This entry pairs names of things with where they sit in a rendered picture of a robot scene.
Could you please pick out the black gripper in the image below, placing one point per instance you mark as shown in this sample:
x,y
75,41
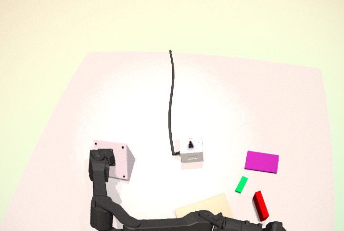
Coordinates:
x,y
271,226

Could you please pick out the green rectangular block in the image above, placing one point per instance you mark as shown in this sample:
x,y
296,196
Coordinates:
x,y
241,184

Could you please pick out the red rectangular block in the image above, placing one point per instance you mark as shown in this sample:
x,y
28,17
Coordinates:
x,y
260,206

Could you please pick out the magenta flat rectangular slab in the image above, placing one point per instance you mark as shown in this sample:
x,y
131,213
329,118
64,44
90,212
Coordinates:
x,y
262,162

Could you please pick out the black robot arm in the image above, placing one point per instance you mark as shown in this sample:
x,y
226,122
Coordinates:
x,y
103,208

